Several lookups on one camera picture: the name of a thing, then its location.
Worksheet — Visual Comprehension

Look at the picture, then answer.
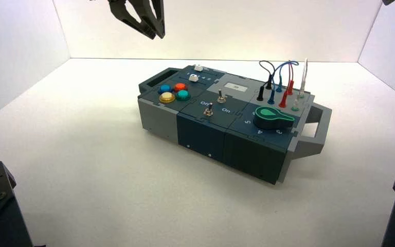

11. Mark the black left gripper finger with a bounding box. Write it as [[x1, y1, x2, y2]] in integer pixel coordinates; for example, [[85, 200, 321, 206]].
[[107, 0, 156, 40], [151, 0, 166, 39]]

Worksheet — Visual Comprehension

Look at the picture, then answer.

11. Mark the yellow round push button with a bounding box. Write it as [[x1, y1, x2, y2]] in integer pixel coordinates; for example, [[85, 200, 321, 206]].
[[158, 92, 176, 104]]

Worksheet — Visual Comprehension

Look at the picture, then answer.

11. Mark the grey and blue control box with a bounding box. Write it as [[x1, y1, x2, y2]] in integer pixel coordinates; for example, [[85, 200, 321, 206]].
[[137, 64, 333, 186]]

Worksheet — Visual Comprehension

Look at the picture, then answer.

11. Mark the green and black rotary knob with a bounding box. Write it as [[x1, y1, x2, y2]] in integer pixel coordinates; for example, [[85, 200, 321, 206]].
[[254, 105, 296, 131]]

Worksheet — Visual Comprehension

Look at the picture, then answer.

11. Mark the black jumper cable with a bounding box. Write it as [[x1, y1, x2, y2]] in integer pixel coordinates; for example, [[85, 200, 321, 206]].
[[256, 60, 276, 102]]

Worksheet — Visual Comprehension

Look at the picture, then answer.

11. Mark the clear white jumper cable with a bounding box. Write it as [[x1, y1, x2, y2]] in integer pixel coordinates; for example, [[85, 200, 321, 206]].
[[291, 58, 309, 112]]

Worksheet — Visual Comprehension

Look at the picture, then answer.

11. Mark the blue jumper cable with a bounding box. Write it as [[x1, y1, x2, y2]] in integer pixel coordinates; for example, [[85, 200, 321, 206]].
[[267, 61, 300, 105]]

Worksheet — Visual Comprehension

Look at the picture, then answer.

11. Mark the red jumper cable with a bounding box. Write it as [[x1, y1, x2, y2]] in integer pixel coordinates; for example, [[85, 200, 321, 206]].
[[279, 60, 295, 109]]

